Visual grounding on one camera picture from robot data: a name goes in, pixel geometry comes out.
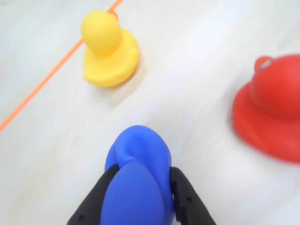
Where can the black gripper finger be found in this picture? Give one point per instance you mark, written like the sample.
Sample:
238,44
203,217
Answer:
91,201
187,199

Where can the blue rubber duck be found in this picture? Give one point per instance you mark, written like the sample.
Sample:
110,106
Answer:
138,173

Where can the red rubber duck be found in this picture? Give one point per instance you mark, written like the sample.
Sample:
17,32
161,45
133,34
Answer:
272,107

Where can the yellow rubber duck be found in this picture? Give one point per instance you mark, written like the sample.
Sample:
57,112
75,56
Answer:
107,51

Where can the orange tape line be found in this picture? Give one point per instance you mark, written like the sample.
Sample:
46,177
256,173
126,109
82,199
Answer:
42,84

